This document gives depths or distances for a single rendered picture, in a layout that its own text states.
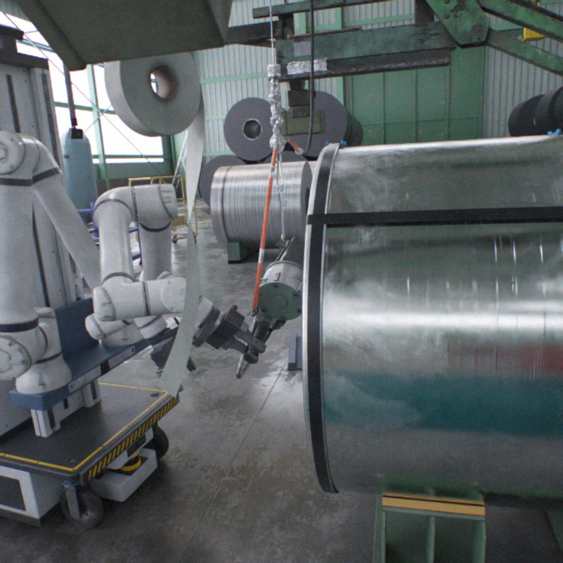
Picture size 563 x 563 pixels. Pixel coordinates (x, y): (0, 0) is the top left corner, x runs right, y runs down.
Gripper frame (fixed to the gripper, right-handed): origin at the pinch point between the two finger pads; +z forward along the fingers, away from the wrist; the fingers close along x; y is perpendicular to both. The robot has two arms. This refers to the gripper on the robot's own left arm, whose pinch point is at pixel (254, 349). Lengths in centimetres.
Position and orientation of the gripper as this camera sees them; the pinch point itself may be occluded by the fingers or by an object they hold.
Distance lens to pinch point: 141.2
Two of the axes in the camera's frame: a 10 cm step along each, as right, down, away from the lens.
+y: 2.6, -6.4, 7.2
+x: -5.5, 5.1, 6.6
